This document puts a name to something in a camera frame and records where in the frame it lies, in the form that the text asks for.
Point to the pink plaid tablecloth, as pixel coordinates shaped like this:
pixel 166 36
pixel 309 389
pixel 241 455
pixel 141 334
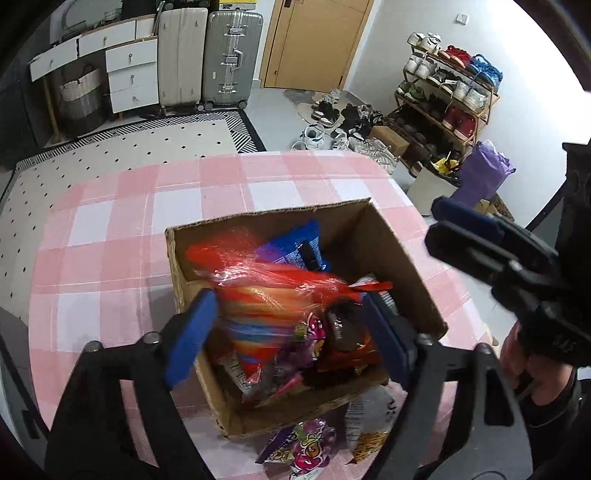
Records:
pixel 138 275

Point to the white drawer desk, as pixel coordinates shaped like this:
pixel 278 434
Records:
pixel 120 57

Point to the cream sandwich cracker packet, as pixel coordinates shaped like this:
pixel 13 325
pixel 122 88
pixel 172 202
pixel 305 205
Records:
pixel 231 366

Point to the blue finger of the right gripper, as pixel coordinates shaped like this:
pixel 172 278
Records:
pixel 445 209

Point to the white noodle snack bag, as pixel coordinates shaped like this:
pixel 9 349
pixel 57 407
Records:
pixel 369 420

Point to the dotted floor rug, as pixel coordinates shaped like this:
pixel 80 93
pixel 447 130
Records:
pixel 127 146

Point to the wooden door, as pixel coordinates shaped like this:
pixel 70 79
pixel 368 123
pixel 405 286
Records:
pixel 310 45

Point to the orange chocolate pie packet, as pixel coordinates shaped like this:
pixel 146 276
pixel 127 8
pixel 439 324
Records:
pixel 348 343

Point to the red triangular snack bag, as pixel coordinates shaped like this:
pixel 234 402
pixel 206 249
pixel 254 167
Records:
pixel 262 302

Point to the blue Oreo packet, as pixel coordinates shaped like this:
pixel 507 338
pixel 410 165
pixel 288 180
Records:
pixel 299 246

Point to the white trash bin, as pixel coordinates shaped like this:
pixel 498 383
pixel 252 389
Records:
pixel 428 186

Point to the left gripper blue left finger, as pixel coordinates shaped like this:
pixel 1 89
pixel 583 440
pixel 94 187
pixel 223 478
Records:
pixel 185 334

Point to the purple candy bag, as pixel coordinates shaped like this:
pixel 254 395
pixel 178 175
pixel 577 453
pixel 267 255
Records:
pixel 305 447
pixel 285 373

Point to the person right hand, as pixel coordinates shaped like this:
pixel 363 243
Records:
pixel 553 382

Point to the silver suitcase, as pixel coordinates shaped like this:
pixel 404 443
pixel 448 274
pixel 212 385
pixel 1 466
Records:
pixel 231 44

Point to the flat cardboard box by wall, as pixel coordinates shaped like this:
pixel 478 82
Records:
pixel 494 206

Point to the small cardboard box on floor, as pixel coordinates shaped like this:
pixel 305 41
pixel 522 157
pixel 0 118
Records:
pixel 395 143

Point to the woven laundry basket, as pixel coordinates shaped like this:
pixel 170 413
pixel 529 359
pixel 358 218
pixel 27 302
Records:
pixel 81 102

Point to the wooden shoe rack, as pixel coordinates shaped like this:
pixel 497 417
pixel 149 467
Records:
pixel 444 101

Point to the beige suitcase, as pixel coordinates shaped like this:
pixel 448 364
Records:
pixel 180 57

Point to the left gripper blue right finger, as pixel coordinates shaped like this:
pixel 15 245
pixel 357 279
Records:
pixel 391 335

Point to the SF cardboard box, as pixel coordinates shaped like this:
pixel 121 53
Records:
pixel 360 246

